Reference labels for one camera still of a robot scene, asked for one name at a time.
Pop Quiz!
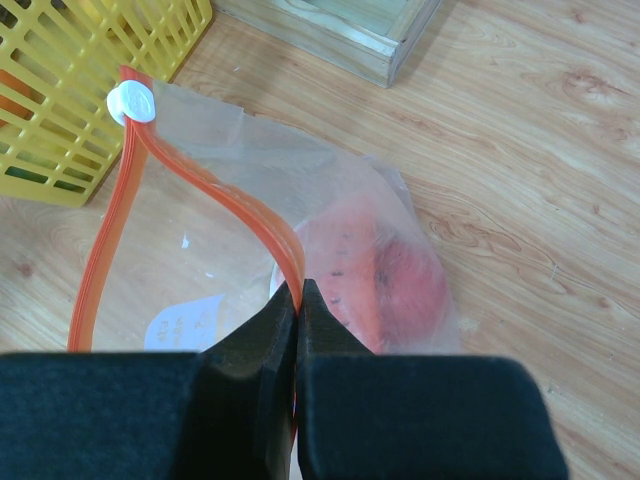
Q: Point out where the yellow plastic basket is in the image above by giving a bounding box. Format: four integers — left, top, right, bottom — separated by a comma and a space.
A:
1, 0, 213, 207

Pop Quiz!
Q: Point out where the red apple toy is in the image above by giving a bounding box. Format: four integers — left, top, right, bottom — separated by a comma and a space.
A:
373, 237, 449, 354

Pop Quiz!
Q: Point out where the watermelon slice toy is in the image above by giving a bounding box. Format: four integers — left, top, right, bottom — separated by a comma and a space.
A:
295, 196, 386, 354

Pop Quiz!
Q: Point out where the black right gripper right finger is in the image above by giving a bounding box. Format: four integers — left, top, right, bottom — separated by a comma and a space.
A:
296, 281, 568, 479

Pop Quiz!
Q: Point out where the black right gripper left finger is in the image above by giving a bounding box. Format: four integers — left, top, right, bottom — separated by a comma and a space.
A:
1, 286, 297, 479

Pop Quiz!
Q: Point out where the clear orange zip bag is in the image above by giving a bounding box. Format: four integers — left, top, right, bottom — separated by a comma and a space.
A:
67, 67, 459, 354

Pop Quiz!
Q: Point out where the wooden clothes rack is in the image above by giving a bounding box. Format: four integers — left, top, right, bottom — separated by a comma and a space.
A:
213, 0, 440, 88

